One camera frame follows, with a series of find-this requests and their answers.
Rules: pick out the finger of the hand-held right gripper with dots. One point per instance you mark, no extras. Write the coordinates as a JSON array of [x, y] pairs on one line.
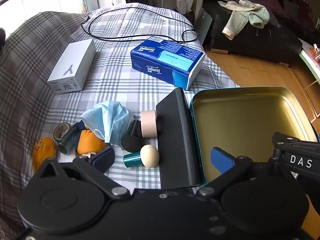
[[295, 143]]

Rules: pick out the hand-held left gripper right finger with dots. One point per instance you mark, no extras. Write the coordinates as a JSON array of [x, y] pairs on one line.
[[221, 158]]

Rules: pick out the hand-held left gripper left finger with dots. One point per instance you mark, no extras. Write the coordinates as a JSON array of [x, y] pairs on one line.
[[102, 158]]

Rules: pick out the orange plush toy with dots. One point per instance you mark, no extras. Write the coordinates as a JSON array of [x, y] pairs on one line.
[[87, 142]]

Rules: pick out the black makeup sponge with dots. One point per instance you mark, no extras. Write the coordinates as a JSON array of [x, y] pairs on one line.
[[131, 143]]

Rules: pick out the teal tin box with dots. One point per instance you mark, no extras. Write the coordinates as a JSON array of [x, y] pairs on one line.
[[237, 125]]

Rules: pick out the dark bottle with black cap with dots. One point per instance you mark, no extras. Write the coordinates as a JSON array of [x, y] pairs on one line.
[[68, 140]]

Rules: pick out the blue face mask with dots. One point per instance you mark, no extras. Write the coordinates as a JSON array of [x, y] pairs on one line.
[[110, 120]]

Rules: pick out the teal tape roll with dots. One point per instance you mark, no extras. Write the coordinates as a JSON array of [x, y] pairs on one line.
[[60, 130]]

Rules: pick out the orange satin pouch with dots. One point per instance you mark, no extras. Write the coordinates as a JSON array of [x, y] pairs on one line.
[[45, 152]]

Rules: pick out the beige tape roll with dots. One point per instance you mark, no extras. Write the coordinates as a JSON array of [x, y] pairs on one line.
[[148, 123]]

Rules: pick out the black flat case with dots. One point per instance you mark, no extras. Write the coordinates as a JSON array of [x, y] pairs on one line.
[[175, 142]]

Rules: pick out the grey plaid bedsheet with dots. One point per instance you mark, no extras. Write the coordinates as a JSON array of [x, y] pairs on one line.
[[112, 80]]

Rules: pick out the white low table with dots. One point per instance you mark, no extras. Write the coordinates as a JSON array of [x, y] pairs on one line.
[[307, 55]]

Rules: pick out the white cardboard box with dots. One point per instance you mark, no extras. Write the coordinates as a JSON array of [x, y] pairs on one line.
[[72, 65]]

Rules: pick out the black trunk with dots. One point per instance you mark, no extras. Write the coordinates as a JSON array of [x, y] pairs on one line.
[[262, 45]]

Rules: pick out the blue tissue pack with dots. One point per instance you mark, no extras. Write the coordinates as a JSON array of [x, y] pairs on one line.
[[162, 60]]

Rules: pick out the green knitted sweater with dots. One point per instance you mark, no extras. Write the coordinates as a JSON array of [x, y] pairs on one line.
[[237, 20]]

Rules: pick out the black object with white trim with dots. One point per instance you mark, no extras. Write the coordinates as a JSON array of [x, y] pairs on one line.
[[2, 38]]

